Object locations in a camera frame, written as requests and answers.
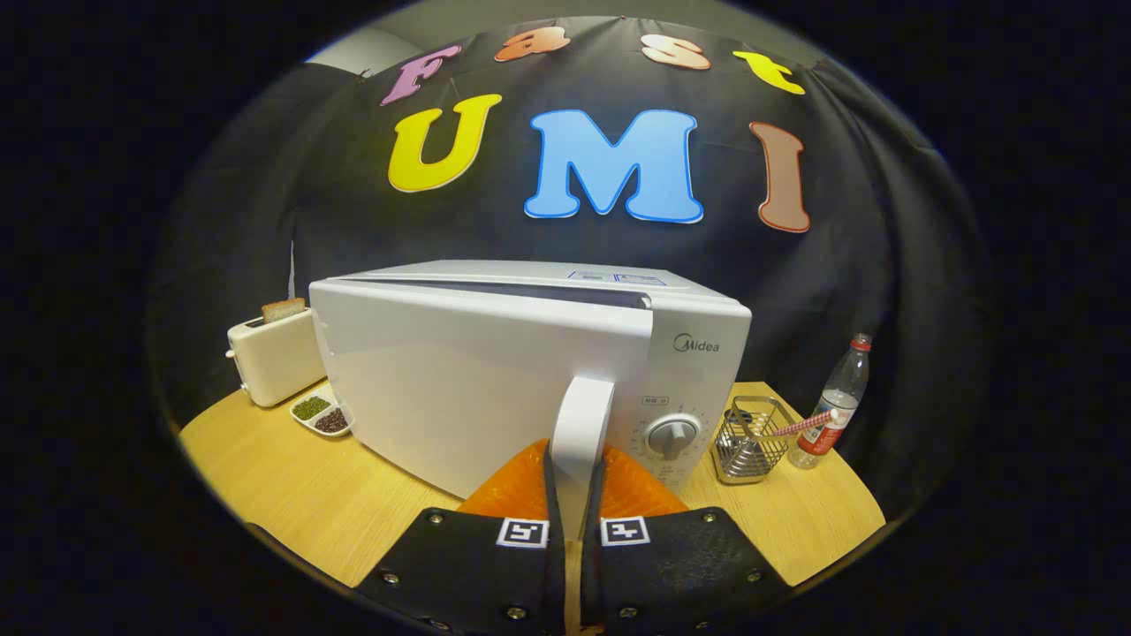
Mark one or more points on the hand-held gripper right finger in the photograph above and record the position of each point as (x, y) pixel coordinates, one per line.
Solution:
(590, 574)

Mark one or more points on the white microwave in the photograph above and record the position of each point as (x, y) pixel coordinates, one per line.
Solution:
(459, 380)

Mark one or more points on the clear water bottle red label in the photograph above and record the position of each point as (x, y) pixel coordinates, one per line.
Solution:
(839, 402)

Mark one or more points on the toast slice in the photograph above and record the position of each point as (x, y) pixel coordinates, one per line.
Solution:
(283, 310)

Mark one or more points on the red striped straw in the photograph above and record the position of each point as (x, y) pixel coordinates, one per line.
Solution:
(808, 423)

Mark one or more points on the pile of green beans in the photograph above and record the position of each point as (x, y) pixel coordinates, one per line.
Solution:
(311, 407)

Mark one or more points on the pile of dark beans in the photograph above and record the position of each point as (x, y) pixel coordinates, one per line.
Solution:
(331, 421)

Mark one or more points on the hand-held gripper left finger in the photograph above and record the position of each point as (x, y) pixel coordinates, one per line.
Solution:
(555, 574)

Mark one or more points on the cream toaster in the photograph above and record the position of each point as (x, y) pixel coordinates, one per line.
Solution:
(274, 358)

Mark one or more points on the white divided dish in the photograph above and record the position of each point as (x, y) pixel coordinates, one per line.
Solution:
(333, 399)

